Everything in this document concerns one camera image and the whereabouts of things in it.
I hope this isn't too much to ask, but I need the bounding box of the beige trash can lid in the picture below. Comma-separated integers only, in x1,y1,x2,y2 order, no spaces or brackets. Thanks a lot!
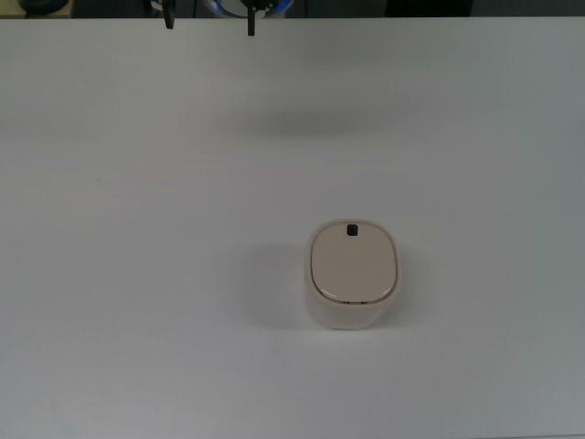
310,221,398,305

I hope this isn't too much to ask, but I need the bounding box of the small white trash can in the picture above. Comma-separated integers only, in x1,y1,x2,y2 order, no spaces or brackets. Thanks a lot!
303,218,404,331

